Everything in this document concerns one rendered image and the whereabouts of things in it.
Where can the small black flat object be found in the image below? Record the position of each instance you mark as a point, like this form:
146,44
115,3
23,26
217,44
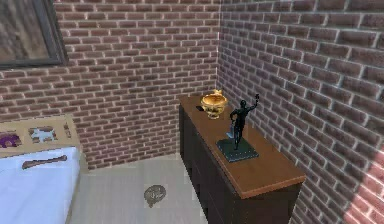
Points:
200,108

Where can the golden bowl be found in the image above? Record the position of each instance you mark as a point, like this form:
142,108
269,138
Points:
213,103

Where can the black human statue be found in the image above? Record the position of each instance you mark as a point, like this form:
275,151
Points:
238,133

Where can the dark dresser with wooden top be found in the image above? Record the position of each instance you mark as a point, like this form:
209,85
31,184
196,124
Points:
233,166

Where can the grey round object on floor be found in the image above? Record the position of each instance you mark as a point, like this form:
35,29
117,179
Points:
154,194

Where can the white bed with beige headboard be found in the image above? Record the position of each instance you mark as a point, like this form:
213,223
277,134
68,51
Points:
36,186

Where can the dark framed window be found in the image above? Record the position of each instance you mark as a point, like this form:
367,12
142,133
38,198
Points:
23,31

